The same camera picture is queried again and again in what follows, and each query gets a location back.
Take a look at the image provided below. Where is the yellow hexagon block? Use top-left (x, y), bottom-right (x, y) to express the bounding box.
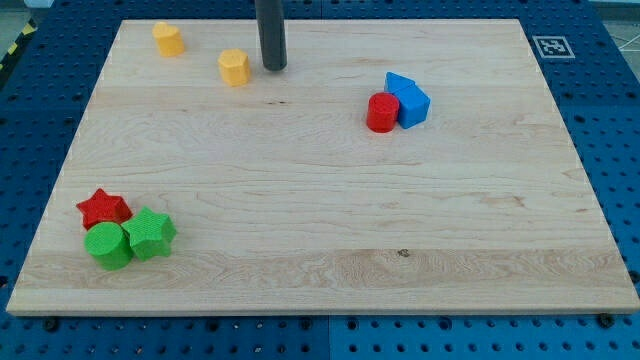
top-left (218, 48), bottom-right (251, 87)

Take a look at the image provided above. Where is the light wooden board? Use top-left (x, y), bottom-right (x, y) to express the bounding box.
top-left (7, 19), bottom-right (639, 317)

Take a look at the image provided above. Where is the red cylinder block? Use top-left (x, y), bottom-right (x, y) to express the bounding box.
top-left (366, 92), bottom-right (400, 133)

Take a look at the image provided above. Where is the blue cube block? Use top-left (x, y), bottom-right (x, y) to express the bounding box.
top-left (393, 85), bottom-right (431, 129)

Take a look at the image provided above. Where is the blue triangle block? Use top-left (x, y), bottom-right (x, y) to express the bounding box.
top-left (384, 72), bottom-right (415, 94)

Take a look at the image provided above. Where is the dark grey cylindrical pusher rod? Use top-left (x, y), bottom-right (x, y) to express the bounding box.
top-left (255, 0), bottom-right (287, 72)

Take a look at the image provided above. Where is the green star block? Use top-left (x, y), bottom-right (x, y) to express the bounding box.
top-left (121, 207), bottom-right (177, 261)

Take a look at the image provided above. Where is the yellow heart block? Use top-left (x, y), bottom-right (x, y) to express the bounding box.
top-left (152, 21), bottom-right (185, 57)

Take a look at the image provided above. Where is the red star block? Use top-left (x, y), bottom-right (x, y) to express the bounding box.
top-left (76, 188), bottom-right (133, 230)

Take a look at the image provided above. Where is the green cylinder block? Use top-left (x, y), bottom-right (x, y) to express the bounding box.
top-left (84, 222), bottom-right (133, 271)

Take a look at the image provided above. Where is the white fiducial marker tag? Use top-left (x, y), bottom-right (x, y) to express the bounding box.
top-left (532, 35), bottom-right (575, 59)

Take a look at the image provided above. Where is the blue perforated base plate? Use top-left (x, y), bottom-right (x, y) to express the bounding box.
top-left (1, 0), bottom-right (639, 359)

